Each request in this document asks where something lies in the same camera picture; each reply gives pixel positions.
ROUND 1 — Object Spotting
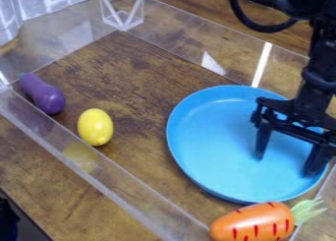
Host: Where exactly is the orange toy carrot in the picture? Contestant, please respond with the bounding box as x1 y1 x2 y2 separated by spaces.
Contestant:
209 198 327 241

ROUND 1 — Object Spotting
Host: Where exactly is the blue plastic plate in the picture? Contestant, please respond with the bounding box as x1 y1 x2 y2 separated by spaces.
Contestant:
167 86 325 204

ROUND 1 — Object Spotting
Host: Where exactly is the clear acrylic enclosure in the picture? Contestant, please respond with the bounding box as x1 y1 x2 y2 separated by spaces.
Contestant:
0 0 336 241

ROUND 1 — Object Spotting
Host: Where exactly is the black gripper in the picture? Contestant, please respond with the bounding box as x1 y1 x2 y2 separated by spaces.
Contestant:
249 67 336 178

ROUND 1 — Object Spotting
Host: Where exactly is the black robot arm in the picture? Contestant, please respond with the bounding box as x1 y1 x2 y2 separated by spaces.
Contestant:
251 0 336 176

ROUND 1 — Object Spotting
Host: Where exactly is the purple toy eggplant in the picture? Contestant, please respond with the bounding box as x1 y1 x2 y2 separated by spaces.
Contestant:
20 73 65 115

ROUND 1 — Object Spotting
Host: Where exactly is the yellow toy lemon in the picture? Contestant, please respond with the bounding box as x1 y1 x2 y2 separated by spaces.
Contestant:
77 108 115 147

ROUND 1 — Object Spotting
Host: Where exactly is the black cable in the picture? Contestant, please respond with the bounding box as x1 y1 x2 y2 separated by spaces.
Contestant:
225 0 303 34

